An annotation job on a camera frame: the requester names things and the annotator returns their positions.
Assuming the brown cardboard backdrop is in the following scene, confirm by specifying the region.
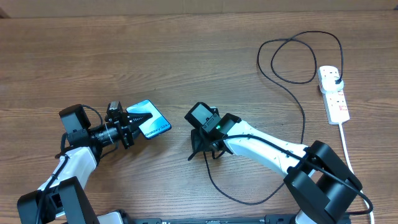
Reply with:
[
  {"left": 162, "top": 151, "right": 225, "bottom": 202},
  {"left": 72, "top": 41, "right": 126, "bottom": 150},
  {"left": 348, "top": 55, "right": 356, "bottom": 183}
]
[{"left": 1, "top": 0, "right": 397, "bottom": 18}]

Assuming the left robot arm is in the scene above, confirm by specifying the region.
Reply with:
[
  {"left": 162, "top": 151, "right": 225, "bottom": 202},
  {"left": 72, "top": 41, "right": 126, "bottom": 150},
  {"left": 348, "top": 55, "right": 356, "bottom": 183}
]
[{"left": 17, "top": 101, "right": 153, "bottom": 223}]

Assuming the black USB charging cable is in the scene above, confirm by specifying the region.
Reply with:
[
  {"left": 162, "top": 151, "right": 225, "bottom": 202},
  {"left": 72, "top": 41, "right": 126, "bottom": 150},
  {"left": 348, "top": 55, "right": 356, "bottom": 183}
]
[{"left": 198, "top": 30, "right": 345, "bottom": 206}]

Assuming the blue Samsung Galaxy smartphone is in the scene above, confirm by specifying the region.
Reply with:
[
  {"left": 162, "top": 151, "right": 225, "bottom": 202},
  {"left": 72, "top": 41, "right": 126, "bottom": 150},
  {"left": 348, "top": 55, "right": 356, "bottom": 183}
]
[{"left": 126, "top": 100, "right": 172, "bottom": 139}]

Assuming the white charger plug adapter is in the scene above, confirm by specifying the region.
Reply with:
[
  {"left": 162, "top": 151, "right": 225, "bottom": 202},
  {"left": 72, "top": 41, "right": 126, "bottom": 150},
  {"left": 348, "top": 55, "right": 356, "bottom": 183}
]
[{"left": 319, "top": 77, "right": 345, "bottom": 94}]

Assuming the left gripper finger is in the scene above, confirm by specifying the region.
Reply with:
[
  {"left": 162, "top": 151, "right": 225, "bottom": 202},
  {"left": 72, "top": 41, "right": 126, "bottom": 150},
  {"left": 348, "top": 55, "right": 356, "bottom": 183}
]
[
  {"left": 127, "top": 113, "right": 152, "bottom": 126},
  {"left": 132, "top": 129, "right": 142, "bottom": 145}
]

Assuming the white power strip cord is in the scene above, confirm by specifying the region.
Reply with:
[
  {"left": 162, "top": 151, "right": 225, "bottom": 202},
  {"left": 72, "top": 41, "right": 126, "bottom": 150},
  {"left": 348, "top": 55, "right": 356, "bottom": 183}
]
[{"left": 338, "top": 123, "right": 376, "bottom": 224}]

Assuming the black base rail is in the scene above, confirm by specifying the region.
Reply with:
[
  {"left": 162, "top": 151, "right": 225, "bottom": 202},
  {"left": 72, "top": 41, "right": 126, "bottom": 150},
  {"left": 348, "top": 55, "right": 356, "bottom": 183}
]
[{"left": 93, "top": 210, "right": 352, "bottom": 224}]

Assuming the white power strip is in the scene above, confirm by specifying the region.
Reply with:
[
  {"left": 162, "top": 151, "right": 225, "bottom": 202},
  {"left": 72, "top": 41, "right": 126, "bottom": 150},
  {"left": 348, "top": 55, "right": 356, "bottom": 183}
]
[{"left": 318, "top": 65, "right": 350, "bottom": 124}]

